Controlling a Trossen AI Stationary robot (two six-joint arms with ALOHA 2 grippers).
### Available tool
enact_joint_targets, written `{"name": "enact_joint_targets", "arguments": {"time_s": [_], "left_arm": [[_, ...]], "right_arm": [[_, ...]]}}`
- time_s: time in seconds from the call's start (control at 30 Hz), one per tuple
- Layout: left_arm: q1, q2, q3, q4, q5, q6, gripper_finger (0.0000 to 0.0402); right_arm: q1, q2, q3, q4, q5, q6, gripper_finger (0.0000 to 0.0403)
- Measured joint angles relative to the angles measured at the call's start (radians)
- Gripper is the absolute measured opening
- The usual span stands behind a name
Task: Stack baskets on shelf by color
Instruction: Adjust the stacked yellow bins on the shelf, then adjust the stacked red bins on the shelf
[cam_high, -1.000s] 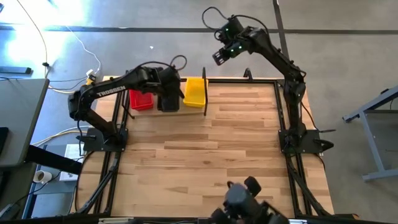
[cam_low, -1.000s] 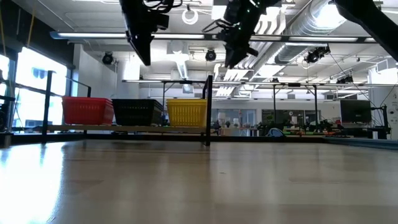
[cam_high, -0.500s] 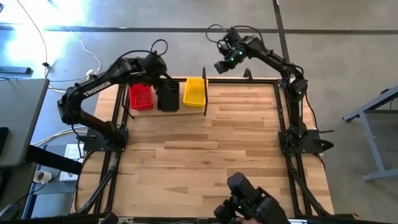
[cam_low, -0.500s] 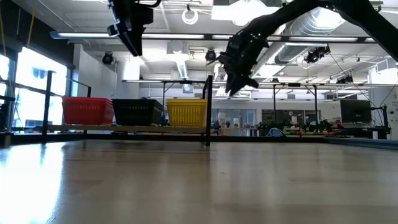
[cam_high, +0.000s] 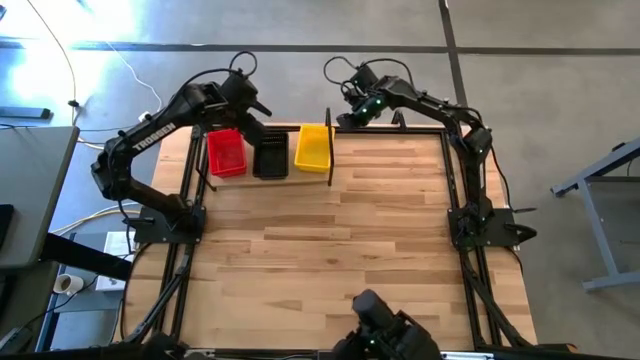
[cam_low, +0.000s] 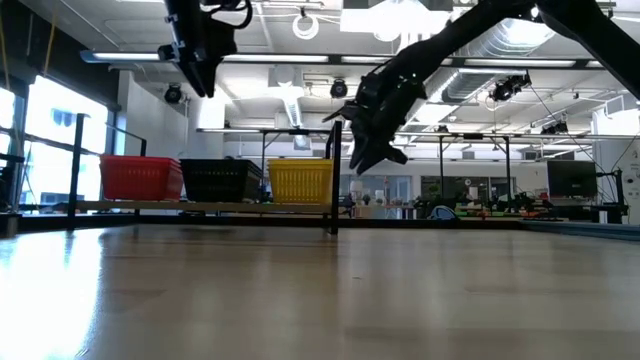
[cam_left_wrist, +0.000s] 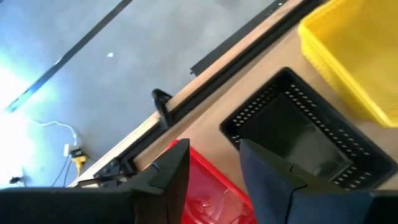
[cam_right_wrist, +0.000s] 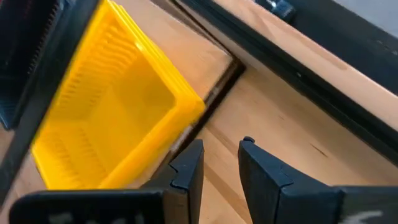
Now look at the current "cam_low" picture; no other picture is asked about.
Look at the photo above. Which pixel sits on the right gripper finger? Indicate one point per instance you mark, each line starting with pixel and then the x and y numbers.
pixel 395 153
pixel 366 157

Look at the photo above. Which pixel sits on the blue round object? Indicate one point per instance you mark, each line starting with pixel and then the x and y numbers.
pixel 442 214

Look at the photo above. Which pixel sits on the long ceiling light bar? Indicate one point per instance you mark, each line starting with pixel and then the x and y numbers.
pixel 520 63
pixel 125 56

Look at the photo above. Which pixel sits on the black plastic basket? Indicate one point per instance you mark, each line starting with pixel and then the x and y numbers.
pixel 220 160
pixel 220 185

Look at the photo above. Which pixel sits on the silver ribbed air duct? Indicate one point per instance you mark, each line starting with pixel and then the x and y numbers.
pixel 465 87

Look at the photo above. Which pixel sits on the yellow plastic basket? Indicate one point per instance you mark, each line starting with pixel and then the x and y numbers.
pixel 300 161
pixel 300 187

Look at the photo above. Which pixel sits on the black equipment stand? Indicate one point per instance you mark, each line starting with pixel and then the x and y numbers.
pixel 620 195

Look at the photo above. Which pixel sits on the black aluminium frame rail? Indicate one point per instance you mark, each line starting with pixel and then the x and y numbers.
pixel 425 224
pixel 590 231

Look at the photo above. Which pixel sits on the red plastic basket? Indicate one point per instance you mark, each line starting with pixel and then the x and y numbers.
pixel 135 182
pixel 135 157

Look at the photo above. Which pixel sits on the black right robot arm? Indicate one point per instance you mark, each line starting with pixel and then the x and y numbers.
pixel 450 42

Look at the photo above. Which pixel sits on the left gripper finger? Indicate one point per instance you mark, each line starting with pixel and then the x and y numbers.
pixel 197 72
pixel 212 67

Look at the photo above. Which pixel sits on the white ventilation duct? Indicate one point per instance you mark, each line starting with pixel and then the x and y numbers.
pixel 292 107

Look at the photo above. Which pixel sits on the black overhead camera rig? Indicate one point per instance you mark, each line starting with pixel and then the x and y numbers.
pixel 555 128
pixel 507 89

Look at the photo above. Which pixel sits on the black monitor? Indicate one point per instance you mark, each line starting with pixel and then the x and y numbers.
pixel 572 180

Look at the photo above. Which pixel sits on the wooden shelf with black frame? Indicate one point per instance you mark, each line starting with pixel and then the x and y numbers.
pixel 200 206

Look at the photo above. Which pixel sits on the cluttered background workbench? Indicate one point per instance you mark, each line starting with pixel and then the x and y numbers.
pixel 500 207

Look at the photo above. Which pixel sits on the black round ceiling lamp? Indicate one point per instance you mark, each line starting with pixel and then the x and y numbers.
pixel 173 95
pixel 338 89

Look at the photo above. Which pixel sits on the black metal frame station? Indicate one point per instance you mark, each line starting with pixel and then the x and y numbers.
pixel 280 131
pixel 507 165

